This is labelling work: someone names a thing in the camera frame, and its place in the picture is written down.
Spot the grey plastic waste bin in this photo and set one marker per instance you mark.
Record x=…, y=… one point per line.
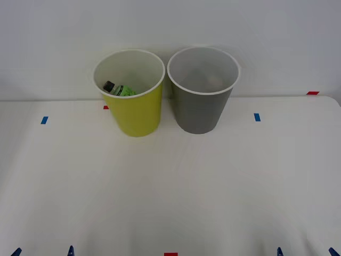
x=199, y=114

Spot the yellow-green plastic waste bin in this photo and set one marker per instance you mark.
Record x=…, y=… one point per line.
x=138, y=117

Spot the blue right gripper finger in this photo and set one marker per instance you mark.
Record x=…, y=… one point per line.
x=335, y=252
x=279, y=252

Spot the green label plastic bottle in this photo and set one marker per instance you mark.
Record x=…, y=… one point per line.
x=121, y=90

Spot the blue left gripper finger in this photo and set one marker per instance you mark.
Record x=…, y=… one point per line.
x=71, y=251
x=16, y=252

